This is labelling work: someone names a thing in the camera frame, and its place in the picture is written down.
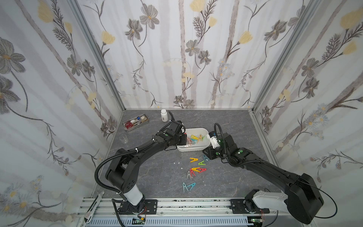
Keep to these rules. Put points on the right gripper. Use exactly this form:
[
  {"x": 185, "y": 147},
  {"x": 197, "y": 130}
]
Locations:
[{"x": 210, "y": 152}]

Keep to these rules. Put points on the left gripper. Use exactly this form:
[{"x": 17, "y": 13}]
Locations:
[{"x": 184, "y": 141}]

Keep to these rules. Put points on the red clothespin pile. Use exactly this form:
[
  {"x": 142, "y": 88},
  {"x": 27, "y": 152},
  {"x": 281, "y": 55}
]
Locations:
[{"x": 189, "y": 140}]

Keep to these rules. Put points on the dark teal clothespin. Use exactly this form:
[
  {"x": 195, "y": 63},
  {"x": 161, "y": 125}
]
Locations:
[{"x": 206, "y": 159}]

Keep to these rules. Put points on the tan clothespin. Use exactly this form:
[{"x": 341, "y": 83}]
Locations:
[{"x": 201, "y": 138}]

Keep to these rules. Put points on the grey clothespin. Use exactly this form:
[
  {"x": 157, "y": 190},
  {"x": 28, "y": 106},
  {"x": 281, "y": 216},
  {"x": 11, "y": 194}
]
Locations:
[{"x": 189, "y": 176}]

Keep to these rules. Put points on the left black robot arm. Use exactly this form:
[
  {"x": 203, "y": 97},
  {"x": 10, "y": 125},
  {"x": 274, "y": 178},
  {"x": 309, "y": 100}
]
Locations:
[{"x": 120, "y": 172}]

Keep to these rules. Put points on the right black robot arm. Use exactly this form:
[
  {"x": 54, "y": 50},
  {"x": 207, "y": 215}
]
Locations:
[{"x": 300, "y": 196}]

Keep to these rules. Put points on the white storage box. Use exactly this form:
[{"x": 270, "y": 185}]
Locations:
[{"x": 199, "y": 145}]

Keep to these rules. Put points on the white pill bottle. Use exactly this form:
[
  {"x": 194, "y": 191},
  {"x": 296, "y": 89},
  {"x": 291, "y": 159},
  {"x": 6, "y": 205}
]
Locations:
[{"x": 164, "y": 115}]

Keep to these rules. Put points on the red clothespin right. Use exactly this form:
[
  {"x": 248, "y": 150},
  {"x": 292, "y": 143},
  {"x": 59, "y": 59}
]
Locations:
[{"x": 202, "y": 170}]

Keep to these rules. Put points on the red clothespin centre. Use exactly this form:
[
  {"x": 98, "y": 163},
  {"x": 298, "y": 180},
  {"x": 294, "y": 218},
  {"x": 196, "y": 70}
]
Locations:
[{"x": 192, "y": 174}]

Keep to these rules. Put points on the metal tray with tools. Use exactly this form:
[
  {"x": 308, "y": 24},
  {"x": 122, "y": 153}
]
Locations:
[{"x": 135, "y": 122}]

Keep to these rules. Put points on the muted teal clothespin bottom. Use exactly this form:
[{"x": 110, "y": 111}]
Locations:
[{"x": 185, "y": 188}]

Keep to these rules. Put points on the aluminium front rail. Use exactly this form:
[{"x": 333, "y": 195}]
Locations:
[{"x": 180, "y": 212}]

